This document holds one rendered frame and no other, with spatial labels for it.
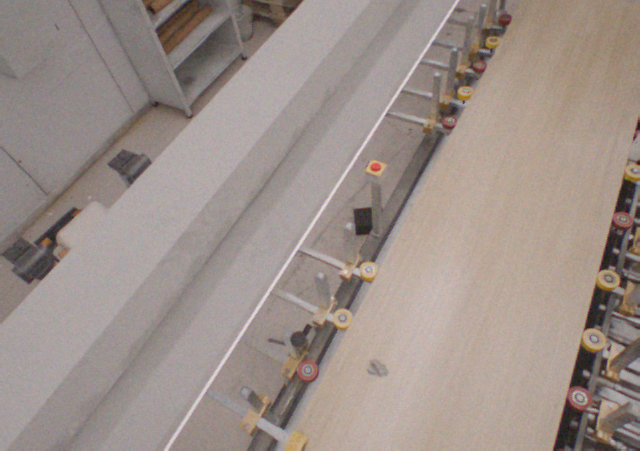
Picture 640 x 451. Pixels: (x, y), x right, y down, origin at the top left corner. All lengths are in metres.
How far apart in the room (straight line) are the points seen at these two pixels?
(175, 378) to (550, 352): 1.75
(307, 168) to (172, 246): 0.18
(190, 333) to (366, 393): 1.52
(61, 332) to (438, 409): 1.64
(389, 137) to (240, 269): 3.43
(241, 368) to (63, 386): 2.64
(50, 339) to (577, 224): 2.20
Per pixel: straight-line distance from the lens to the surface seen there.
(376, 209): 2.21
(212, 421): 2.94
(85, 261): 0.38
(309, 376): 1.93
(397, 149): 3.73
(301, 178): 0.48
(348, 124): 0.54
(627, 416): 1.87
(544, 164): 2.54
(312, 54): 0.48
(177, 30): 4.40
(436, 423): 1.89
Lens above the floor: 2.74
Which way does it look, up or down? 53 degrees down
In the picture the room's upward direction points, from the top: 11 degrees counter-clockwise
